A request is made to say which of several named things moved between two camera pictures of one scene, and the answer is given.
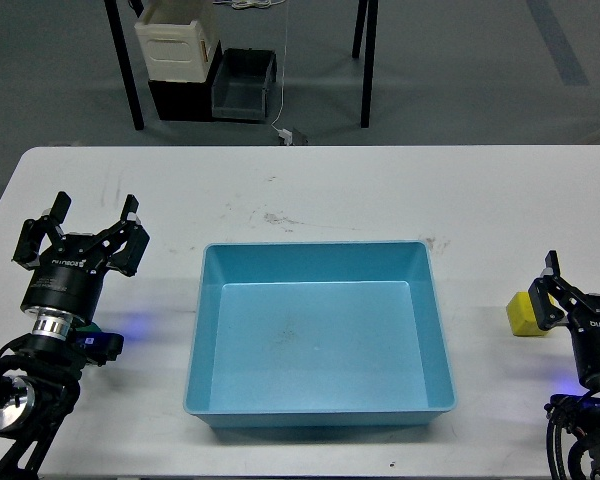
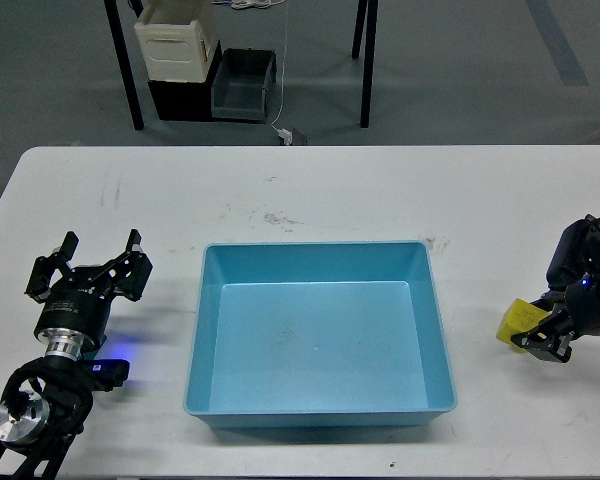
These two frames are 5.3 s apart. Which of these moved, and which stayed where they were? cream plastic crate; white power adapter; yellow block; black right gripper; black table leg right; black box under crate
Moved: yellow block; black right gripper
Stayed: cream plastic crate; black box under crate; white power adapter; black table leg right
